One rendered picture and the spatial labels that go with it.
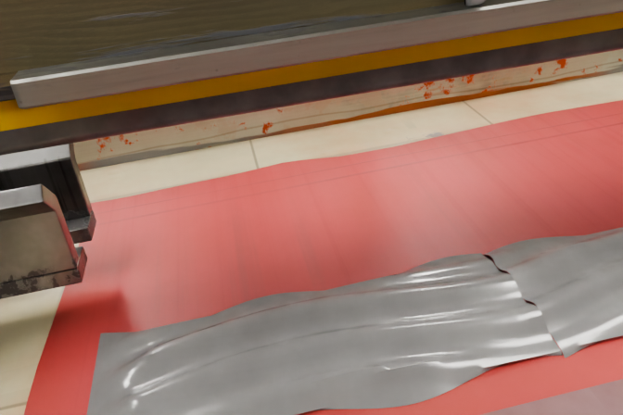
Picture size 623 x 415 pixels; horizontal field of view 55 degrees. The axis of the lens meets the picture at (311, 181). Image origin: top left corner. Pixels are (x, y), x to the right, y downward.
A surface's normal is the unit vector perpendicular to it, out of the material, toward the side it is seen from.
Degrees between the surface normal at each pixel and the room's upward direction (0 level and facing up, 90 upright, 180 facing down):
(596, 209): 0
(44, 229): 90
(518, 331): 34
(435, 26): 90
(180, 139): 90
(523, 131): 0
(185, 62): 90
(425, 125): 0
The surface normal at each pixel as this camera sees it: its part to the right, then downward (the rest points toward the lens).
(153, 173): -0.11, -0.87
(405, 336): -0.07, -0.55
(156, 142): 0.19, 0.45
